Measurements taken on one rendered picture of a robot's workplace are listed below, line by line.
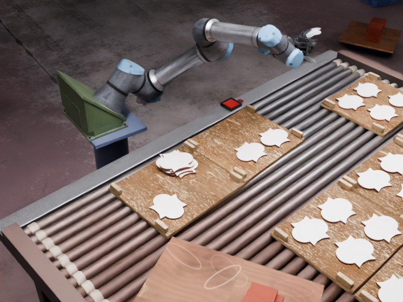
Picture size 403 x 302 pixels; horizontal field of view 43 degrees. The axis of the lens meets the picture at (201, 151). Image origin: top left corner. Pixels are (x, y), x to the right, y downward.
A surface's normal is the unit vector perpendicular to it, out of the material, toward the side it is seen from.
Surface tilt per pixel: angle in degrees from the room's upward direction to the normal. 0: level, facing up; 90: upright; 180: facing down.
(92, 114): 90
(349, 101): 0
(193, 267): 0
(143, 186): 0
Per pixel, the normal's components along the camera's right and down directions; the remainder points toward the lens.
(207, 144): 0.02, -0.78
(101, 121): 0.59, 0.51
